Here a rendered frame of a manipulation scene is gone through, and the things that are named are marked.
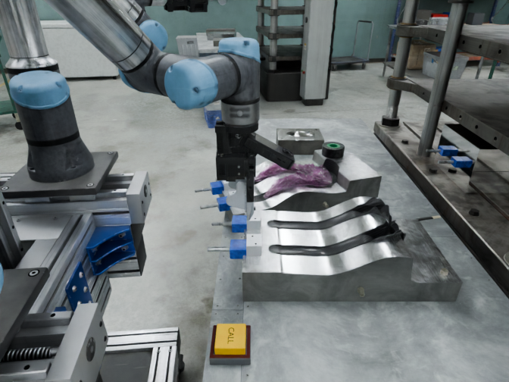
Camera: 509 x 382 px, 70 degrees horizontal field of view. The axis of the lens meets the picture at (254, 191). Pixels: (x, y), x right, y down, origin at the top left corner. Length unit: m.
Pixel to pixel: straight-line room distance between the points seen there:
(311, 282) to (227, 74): 0.49
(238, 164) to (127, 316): 1.43
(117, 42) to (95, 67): 6.69
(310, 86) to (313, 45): 0.52
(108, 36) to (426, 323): 0.83
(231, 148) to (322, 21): 4.44
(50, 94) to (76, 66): 6.47
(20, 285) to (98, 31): 0.41
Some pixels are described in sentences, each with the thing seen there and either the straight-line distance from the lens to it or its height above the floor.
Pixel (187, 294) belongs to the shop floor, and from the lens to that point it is 2.07.
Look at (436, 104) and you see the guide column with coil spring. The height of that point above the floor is 1.02.
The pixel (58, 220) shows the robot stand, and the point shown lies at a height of 0.95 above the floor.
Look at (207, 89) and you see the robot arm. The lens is 0.60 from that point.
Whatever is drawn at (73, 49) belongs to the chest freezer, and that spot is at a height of 0.52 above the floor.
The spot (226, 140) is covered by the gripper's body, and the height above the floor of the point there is 1.18.
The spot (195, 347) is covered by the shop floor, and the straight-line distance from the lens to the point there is 1.84.
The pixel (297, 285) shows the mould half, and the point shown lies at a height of 0.85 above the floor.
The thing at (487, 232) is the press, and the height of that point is 0.79.
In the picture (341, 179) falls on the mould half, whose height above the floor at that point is 0.89.
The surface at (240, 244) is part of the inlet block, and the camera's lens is 0.88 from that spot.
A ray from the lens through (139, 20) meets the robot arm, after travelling 0.98.
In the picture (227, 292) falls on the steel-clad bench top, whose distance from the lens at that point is 0.92.
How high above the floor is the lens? 1.44
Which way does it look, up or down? 29 degrees down
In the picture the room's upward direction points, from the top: straight up
